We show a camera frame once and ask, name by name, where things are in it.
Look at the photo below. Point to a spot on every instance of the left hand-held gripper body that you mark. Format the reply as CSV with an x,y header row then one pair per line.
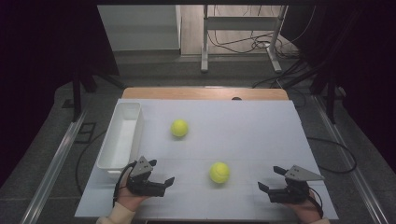
x,y
146,188

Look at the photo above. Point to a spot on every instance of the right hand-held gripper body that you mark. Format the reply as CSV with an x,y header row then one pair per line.
x,y
292,194

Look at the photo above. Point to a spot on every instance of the white plastic bin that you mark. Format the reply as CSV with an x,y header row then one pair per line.
x,y
120,143

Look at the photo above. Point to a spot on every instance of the yellow tennis ball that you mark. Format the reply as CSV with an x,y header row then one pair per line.
x,y
179,128
219,172

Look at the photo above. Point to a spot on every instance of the person's left hand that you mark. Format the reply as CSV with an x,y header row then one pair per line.
x,y
130,200

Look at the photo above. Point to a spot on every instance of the person's right hand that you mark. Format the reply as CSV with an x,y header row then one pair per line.
x,y
306,211

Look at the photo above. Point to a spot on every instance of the white paper sheet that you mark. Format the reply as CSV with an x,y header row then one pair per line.
x,y
249,130

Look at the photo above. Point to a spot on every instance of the wooden table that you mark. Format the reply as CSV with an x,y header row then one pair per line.
x,y
202,93

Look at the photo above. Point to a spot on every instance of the black tripod legs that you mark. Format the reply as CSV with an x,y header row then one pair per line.
x,y
330,99
77,93

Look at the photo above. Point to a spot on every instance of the white panel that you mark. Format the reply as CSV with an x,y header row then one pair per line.
x,y
140,28

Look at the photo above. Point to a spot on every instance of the black curtain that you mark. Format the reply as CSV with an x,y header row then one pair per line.
x,y
367,62
37,62

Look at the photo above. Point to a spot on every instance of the grey metal stand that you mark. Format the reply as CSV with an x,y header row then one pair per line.
x,y
239,23

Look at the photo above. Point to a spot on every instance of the metal floor rail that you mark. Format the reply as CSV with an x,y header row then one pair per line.
x,y
351,168
53,171

